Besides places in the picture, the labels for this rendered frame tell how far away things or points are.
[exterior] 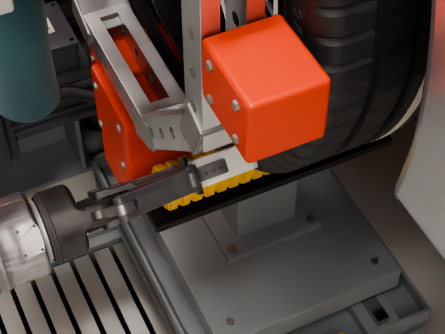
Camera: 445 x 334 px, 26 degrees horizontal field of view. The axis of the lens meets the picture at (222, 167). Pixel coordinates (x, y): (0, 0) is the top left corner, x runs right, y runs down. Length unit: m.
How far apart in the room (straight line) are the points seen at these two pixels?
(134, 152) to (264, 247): 0.34
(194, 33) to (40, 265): 0.29
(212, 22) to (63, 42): 0.71
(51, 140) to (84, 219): 0.85
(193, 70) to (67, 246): 0.23
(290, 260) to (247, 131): 0.71
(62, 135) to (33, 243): 0.86
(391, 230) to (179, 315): 0.48
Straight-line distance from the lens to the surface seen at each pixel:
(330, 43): 0.80
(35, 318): 1.62
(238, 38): 0.80
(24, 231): 0.95
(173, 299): 1.51
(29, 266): 0.96
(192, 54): 0.83
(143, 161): 1.22
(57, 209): 0.96
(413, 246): 1.78
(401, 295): 1.54
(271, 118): 0.76
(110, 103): 1.19
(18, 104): 1.28
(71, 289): 1.64
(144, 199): 0.95
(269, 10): 0.93
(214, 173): 1.00
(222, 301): 1.41
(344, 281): 1.44
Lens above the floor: 1.42
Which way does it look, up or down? 50 degrees down
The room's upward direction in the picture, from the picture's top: straight up
